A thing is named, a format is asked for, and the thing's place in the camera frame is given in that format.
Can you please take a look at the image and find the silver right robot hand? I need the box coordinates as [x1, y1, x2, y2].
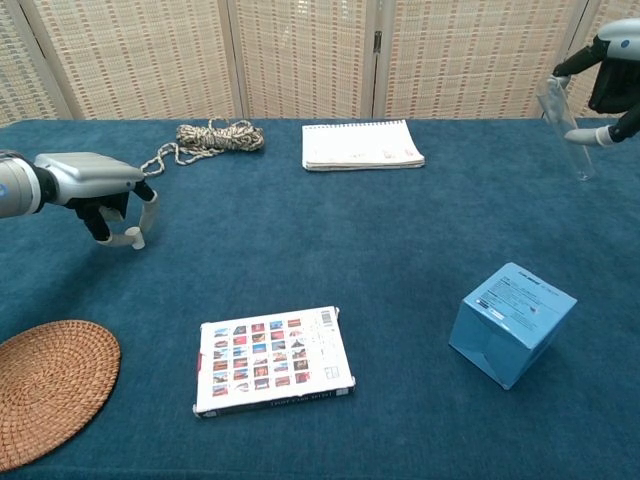
[551, 18, 640, 147]

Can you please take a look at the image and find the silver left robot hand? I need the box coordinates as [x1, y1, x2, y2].
[33, 152, 161, 250]

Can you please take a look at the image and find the clear glass tube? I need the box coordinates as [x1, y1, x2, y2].
[537, 74, 596, 182]

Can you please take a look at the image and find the bamboo folding screen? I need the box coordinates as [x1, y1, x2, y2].
[0, 0, 640, 127]

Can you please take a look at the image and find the round woven rattan coaster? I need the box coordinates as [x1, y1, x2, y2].
[0, 319, 122, 473]

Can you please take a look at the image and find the blue cardboard box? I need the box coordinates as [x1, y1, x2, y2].
[448, 262, 578, 391]

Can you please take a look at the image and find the white picture card box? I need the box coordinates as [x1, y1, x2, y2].
[192, 305, 357, 420]

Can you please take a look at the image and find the white spiral notebook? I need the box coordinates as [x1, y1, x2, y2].
[301, 119, 426, 173]

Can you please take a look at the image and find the dark blue table cloth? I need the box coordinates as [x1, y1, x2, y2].
[0, 117, 640, 480]

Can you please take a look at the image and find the beige braided rope bundle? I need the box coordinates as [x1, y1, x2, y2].
[139, 118, 265, 176]

